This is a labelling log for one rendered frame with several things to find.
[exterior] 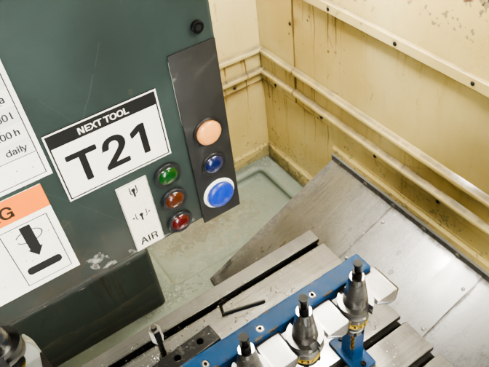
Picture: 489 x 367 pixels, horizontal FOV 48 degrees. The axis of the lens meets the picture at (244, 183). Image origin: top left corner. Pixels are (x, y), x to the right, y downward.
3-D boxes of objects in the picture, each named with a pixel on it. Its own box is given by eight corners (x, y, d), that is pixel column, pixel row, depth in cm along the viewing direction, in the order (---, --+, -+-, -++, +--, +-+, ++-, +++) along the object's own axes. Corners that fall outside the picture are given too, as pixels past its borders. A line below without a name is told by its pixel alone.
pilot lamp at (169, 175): (182, 180, 52) (177, 163, 51) (161, 191, 51) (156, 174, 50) (179, 177, 52) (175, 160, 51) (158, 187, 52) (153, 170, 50)
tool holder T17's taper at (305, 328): (307, 317, 93) (306, 294, 89) (324, 336, 90) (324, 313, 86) (286, 330, 92) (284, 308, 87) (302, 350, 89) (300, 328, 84)
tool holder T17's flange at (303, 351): (308, 319, 96) (308, 311, 94) (331, 344, 92) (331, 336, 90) (279, 338, 94) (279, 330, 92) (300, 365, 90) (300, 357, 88)
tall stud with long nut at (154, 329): (173, 358, 126) (161, 328, 117) (162, 365, 125) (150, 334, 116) (167, 349, 128) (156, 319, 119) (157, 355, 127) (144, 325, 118)
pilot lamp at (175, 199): (188, 204, 54) (183, 188, 53) (168, 214, 53) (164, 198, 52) (185, 200, 55) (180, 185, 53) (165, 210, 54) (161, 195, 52)
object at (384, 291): (403, 294, 97) (404, 291, 96) (380, 310, 95) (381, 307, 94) (375, 269, 101) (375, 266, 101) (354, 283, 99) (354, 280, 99)
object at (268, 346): (304, 363, 89) (304, 361, 89) (278, 382, 87) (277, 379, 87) (279, 333, 94) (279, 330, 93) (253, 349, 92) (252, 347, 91)
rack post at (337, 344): (376, 363, 120) (386, 283, 100) (357, 377, 119) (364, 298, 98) (346, 330, 127) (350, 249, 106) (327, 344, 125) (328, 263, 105)
